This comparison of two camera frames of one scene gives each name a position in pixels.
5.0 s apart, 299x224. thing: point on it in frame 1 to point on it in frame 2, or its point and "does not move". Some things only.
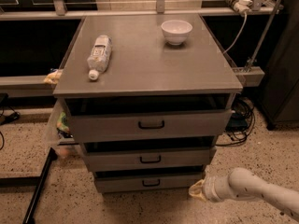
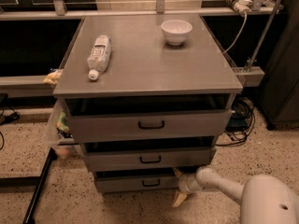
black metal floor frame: [37, 182] does not move
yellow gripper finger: [196, 190] to [180, 197]
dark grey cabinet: [279, 91] does not move
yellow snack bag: [53, 77] does not move
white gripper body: [209, 189] to [184, 185]
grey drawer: [147, 155] does not move
